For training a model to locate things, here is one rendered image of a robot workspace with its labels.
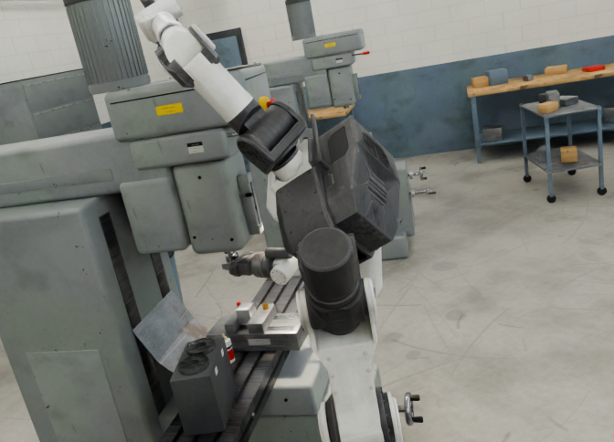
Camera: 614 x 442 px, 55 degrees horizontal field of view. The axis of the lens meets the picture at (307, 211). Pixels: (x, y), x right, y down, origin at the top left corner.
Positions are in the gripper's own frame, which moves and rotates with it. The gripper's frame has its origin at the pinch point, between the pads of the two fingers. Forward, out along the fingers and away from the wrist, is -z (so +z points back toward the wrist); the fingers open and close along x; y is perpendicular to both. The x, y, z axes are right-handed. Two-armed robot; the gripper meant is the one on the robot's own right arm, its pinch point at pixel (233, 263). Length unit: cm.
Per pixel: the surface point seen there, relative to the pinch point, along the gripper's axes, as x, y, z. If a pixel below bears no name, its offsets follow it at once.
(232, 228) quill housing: 7.3, -16.1, 9.8
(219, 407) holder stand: 44, 24, 22
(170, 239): 15.9, -15.4, -10.4
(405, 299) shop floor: -206, 123, -37
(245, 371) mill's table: 17.0, 31.7, 8.8
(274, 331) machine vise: 2.1, 24.8, 12.7
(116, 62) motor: 13, -74, -15
